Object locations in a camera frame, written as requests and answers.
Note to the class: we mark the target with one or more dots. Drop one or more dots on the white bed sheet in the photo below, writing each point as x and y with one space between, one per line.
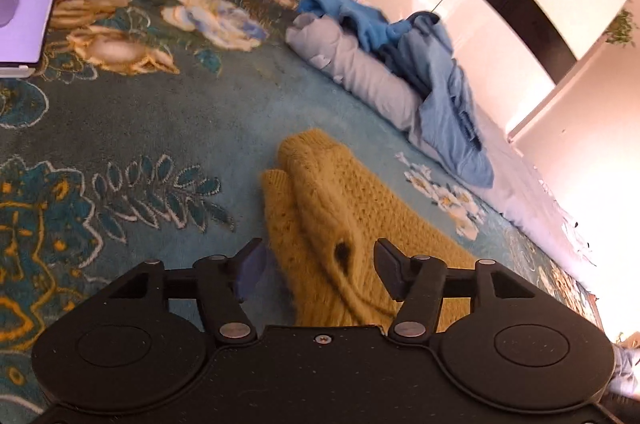
525 184

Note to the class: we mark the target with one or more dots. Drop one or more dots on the teal floral blanket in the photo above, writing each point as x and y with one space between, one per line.
150 123

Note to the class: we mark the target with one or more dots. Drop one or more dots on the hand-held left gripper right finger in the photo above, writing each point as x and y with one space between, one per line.
389 265

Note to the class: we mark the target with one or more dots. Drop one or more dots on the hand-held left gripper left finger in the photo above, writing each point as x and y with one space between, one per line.
250 265

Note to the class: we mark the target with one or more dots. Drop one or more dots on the light blue shirt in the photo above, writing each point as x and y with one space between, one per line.
440 93

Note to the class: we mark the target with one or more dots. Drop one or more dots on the grey folded garment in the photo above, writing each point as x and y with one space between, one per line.
355 68

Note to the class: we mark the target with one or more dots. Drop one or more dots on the green potted plant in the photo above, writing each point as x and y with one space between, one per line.
620 28

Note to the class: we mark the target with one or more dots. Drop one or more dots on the mustard yellow knitted sweater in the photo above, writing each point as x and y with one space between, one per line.
330 224

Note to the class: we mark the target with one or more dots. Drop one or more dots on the bright blue fleece garment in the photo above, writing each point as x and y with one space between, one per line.
360 19

